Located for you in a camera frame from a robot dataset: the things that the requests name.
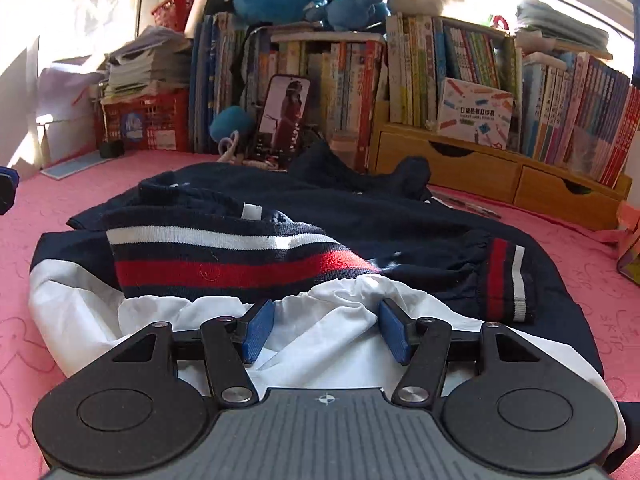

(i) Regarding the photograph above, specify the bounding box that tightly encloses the clear pen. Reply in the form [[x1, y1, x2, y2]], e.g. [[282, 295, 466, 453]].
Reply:
[[435, 195, 501, 219]]

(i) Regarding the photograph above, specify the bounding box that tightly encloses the pink rabbit print mat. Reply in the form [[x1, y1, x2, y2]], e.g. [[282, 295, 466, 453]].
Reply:
[[0, 152, 640, 480]]

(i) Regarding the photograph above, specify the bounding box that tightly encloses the clear plastic cup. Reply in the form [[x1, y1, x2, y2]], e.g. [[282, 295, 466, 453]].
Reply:
[[330, 130, 371, 171]]

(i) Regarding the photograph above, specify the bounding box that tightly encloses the black smartphone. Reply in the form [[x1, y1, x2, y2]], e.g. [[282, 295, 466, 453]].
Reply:
[[254, 74, 312, 171]]

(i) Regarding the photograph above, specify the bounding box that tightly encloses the row of tall books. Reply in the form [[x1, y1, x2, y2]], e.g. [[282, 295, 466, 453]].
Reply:
[[192, 12, 388, 171]]

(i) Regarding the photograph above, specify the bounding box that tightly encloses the stack of light green sheets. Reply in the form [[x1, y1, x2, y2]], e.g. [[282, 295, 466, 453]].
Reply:
[[515, 0, 613, 56]]

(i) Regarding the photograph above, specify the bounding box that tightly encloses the navy and white jacket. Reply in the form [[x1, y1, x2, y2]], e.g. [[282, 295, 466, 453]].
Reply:
[[27, 140, 628, 466]]

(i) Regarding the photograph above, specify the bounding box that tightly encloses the clear plastic box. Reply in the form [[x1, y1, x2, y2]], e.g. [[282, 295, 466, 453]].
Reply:
[[565, 125, 631, 182]]

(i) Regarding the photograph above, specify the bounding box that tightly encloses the white pencil print box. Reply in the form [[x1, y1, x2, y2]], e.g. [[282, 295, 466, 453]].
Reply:
[[436, 77, 515, 151]]

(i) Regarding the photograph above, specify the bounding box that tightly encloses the black miniature bicycle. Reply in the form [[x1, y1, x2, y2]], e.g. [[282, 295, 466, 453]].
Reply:
[[300, 124, 327, 152]]

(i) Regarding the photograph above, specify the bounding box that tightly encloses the pink triangular miniature house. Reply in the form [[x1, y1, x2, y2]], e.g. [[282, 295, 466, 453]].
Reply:
[[617, 200, 640, 286]]

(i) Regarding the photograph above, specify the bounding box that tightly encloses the stack of papers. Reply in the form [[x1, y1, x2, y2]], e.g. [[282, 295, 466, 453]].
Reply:
[[102, 25, 193, 98]]

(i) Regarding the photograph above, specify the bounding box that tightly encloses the red plastic crate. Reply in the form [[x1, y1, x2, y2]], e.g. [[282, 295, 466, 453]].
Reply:
[[100, 87, 193, 152]]

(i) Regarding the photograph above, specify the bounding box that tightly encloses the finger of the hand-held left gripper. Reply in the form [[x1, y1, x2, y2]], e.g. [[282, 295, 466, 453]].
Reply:
[[0, 166, 20, 217]]

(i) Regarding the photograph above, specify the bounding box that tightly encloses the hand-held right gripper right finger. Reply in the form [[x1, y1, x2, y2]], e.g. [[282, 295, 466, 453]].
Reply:
[[377, 299, 544, 407]]

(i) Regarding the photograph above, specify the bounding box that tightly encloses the row of green yellow books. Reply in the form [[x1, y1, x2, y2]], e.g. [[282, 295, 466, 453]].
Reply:
[[387, 12, 522, 128]]

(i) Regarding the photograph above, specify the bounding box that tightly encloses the red plastic basket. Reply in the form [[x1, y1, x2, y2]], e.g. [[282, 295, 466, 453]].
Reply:
[[150, 0, 197, 36]]

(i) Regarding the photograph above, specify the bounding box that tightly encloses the blue plush ball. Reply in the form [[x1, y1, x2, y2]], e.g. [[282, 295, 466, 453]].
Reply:
[[209, 106, 256, 143]]

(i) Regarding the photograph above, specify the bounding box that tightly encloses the white cord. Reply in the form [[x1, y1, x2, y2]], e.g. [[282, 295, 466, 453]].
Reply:
[[217, 132, 281, 171]]

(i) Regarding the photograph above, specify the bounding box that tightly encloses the white paper bag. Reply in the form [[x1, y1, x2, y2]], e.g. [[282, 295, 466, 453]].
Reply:
[[35, 57, 108, 166]]

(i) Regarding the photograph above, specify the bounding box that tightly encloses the light blue flat pad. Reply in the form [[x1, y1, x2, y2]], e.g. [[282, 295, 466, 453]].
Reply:
[[40, 152, 116, 181]]

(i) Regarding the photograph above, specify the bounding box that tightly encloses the wooden drawer organiser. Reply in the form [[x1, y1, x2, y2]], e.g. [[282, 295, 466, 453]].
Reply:
[[369, 120, 633, 232]]

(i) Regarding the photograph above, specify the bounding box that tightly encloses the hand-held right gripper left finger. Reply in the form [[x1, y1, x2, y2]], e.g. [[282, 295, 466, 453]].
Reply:
[[110, 299, 276, 407]]

